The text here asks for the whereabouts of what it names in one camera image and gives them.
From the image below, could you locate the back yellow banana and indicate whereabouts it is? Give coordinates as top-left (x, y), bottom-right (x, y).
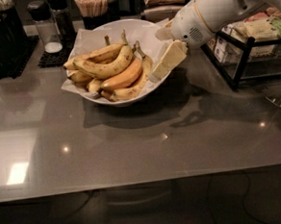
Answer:
top-left (63, 41), bottom-right (124, 70)

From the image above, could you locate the left small yellow banana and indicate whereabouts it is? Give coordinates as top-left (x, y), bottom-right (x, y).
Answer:
top-left (67, 70), bottom-right (91, 83)

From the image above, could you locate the glass sugar shaker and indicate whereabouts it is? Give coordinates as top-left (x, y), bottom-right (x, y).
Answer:
top-left (27, 0), bottom-right (63, 54)

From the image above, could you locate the top spotted yellow banana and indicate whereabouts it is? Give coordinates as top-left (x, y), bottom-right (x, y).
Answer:
top-left (73, 30), bottom-right (134, 79)

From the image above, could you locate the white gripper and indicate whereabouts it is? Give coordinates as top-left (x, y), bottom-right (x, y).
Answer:
top-left (152, 0), bottom-right (215, 80)

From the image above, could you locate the black wire rack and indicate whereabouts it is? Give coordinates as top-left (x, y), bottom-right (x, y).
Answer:
top-left (200, 31), bottom-right (281, 90)

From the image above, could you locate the dark pepper shaker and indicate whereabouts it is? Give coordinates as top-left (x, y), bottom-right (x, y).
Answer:
top-left (47, 0), bottom-right (76, 41)

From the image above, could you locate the cup of wooden stirrers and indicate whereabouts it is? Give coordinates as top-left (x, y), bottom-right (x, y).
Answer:
top-left (75, 0), bottom-right (108, 30)

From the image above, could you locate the large black rubber mat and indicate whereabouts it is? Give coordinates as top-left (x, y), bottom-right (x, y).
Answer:
top-left (0, 36), bottom-right (39, 80)

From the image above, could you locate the orange ripe banana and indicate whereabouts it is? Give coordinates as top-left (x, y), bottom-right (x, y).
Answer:
top-left (101, 58), bottom-right (141, 91)

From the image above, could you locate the front right spotted banana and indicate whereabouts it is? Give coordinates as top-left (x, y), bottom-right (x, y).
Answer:
top-left (110, 42), bottom-right (153, 101)

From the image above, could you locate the lower middle yellow banana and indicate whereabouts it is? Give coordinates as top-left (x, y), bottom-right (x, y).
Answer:
top-left (87, 79), bottom-right (103, 93)

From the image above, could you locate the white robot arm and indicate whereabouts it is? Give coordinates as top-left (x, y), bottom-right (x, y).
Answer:
top-left (151, 0), bottom-right (281, 80)

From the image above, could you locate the black container of packets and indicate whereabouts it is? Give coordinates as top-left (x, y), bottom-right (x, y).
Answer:
top-left (0, 0), bottom-right (31, 80)

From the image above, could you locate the white bowl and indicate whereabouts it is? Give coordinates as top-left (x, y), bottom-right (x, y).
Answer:
top-left (64, 15), bottom-right (180, 112)

